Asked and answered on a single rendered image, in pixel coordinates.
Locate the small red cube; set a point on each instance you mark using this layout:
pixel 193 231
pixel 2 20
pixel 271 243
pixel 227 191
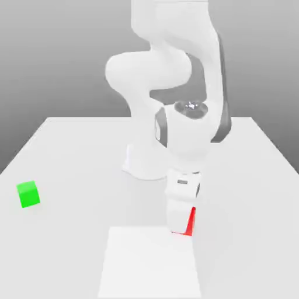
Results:
pixel 190 226

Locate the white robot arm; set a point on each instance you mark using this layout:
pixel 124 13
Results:
pixel 163 70

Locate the small green cube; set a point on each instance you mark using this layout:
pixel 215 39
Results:
pixel 28 195

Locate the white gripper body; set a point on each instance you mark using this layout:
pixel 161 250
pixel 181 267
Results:
pixel 182 190

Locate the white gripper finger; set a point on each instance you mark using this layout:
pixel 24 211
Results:
pixel 178 216

